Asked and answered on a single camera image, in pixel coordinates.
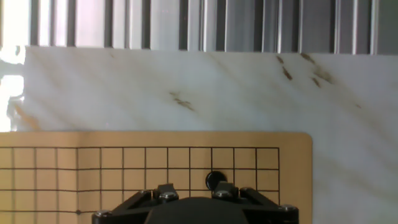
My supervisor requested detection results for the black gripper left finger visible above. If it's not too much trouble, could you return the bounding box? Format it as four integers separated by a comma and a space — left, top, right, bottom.
92, 183, 180, 224

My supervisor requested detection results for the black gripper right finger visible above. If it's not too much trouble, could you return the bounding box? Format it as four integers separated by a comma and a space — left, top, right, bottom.
212, 181, 300, 224

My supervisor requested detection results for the black go stone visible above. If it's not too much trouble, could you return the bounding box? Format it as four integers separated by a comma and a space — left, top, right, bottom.
205, 170, 228, 191

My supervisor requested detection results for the tan go board mat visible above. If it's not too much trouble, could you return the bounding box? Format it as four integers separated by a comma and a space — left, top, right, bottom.
0, 131, 313, 224

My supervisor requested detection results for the white marble pattern sheet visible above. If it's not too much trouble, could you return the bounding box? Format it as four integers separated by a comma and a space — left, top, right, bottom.
6, 45, 398, 224

